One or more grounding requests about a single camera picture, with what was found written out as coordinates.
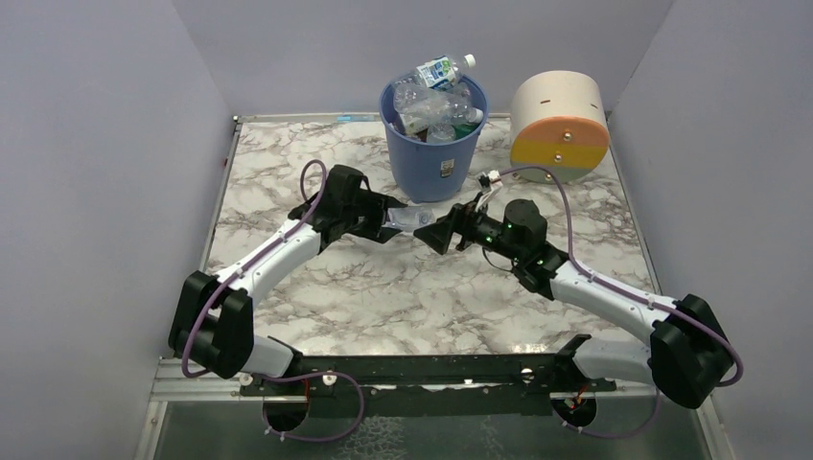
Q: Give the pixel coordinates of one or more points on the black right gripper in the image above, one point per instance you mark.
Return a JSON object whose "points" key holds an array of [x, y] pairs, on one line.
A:
{"points": [[460, 225]]}

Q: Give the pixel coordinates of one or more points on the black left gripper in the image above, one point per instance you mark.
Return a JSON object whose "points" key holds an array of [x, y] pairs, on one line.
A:
{"points": [[355, 212]]}

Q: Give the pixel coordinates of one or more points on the bottle purple blue label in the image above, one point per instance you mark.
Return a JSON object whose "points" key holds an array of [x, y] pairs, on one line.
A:
{"points": [[410, 218]]}

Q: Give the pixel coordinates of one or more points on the clear bottle white green label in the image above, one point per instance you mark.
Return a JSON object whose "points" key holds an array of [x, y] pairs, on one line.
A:
{"points": [[440, 134]]}

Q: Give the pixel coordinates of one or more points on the green floral label bottle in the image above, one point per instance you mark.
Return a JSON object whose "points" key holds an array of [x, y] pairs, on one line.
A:
{"points": [[464, 130]]}

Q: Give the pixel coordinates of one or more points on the clear bottle white cap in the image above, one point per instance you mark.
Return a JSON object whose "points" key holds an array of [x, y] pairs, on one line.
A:
{"points": [[435, 106]]}

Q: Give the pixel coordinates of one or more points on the upright-lying bottle blue white label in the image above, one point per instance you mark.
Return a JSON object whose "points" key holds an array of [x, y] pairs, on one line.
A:
{"points": [[412, 125]]}

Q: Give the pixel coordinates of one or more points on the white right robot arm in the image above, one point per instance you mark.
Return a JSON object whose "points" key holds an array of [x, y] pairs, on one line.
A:
{"points": [[686, 352]]}

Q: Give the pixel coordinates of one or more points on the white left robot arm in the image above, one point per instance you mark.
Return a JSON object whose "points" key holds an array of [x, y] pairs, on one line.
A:
{"points": [[213, 328]]}

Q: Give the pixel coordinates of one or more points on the blue plastic bin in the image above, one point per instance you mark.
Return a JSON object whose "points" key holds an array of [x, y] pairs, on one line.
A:
{"points": [[429, 172]]}

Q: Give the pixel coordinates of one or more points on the round pastel drawer cabinet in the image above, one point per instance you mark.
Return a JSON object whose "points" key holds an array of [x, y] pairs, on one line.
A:
{"points": [[558, 127]]}

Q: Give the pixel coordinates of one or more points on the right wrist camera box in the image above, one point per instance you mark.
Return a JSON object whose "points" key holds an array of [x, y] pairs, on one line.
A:
{"points": [[490, 184]]}

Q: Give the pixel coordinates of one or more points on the black aluminium mounting rail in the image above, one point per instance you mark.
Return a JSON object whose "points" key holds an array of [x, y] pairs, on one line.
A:
{"points": [[568, 384]]}

